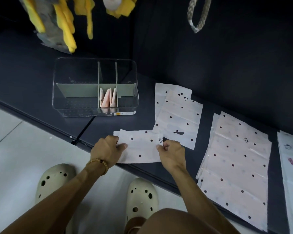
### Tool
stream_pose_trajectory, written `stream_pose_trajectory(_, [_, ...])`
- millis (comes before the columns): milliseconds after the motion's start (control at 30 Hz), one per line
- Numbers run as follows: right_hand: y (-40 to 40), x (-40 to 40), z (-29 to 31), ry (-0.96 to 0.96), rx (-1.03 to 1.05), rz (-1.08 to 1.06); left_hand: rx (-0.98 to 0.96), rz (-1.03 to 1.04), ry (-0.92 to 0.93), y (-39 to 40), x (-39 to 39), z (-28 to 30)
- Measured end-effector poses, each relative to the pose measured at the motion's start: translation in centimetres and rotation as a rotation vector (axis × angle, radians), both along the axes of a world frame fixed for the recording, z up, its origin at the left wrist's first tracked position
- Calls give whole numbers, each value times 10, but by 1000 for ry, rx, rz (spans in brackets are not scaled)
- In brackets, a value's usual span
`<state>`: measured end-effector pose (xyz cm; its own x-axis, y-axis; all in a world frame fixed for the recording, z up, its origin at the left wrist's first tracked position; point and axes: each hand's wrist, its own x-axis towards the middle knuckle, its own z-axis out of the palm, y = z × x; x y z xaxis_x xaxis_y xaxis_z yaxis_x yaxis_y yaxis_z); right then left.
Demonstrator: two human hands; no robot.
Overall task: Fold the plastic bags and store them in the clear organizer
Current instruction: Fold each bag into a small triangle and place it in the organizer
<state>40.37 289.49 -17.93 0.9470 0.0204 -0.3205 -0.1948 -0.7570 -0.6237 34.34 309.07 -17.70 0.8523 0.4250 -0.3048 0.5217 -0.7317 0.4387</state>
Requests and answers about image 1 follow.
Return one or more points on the cream right clog shoe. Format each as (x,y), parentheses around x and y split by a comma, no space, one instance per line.
(141,192)

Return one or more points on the person's right hand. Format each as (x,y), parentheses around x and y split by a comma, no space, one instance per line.
(173,155)

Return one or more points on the dark blue sofa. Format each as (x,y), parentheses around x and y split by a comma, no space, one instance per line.
(210,58)

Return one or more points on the person's left hand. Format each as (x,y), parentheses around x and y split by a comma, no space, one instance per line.
(105,151)

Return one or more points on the person's left forearm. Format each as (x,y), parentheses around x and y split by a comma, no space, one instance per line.
(56,202)

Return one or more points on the cream left clog shoe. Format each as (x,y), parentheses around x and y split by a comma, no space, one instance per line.
(53,177)

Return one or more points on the pink bags row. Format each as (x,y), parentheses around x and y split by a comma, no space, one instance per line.
(180,114)

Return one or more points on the cream clog shoe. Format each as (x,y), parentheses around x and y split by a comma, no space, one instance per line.
(141,192)
(53,177)

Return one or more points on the person's right leg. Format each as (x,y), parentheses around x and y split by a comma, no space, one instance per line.
(180,224)

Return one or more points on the grey plush toy yellow feet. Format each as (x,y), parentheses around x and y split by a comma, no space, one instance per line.
(68,34)

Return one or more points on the clear plastic organizer box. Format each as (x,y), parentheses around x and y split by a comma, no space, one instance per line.
(75,91)

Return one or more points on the stack of polka dot bags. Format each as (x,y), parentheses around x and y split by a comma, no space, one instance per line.
(234,163)

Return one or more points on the person's right forearm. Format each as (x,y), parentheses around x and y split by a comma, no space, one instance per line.
(205,202)

